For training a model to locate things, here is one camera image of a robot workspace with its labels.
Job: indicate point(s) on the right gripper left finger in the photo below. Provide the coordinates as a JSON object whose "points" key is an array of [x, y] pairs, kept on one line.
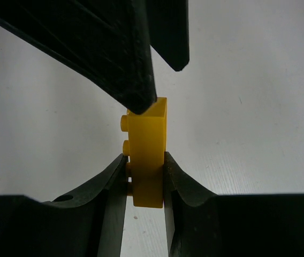
{"points": [[86, 221]]}

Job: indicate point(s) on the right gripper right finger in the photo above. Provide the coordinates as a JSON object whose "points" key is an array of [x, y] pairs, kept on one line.
{"points": [[202, 223]]}

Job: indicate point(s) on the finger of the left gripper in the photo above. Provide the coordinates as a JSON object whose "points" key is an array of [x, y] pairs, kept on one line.
{"points": [[105, 41], [169, 31]]}

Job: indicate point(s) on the yellow lego brick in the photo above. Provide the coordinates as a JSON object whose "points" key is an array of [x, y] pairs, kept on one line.
{"points": [[145, 148]]}

